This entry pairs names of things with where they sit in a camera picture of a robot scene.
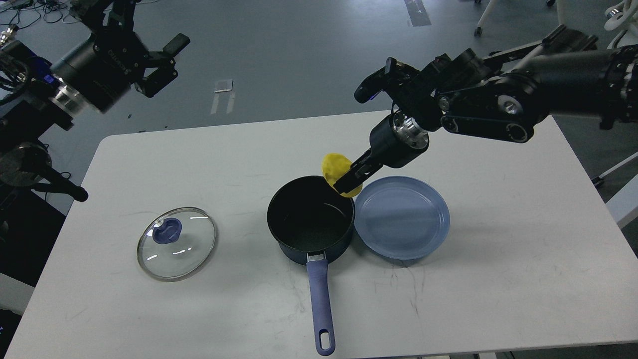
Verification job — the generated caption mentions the white chair legs with casters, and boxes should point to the white chair legs with casters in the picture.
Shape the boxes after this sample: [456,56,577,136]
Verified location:
[474,0,567,38]

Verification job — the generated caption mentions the tangled cables on floor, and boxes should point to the tangled cables on floor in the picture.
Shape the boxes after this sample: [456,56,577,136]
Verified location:
[0,0,162,31]

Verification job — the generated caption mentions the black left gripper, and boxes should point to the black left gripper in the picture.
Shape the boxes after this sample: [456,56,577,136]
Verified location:
[51,0,191,112]

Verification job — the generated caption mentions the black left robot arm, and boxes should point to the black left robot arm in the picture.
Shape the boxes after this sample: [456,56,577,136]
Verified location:
[1,0,190,242]

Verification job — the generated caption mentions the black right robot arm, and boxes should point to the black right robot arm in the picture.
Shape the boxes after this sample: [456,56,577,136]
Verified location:
[333,25,637,194]

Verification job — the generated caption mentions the glass pot lid blue knob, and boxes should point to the glass pot lid blue knob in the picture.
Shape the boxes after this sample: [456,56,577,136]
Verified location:
[137,206,218,282]

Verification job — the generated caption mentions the blue round plate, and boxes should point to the blue round plate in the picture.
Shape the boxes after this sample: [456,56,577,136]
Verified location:
[354,177,451,261]

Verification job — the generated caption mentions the yellow potato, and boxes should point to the yellow potato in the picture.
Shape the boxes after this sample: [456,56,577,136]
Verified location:
[321,153,352,190]

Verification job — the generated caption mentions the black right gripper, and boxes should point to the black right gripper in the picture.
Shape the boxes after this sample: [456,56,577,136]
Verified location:
[335,116,429,195]

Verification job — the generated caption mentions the blue saucepan with handle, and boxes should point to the blue saucepan with handle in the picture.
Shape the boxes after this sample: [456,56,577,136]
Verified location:
[266,176,355,356]

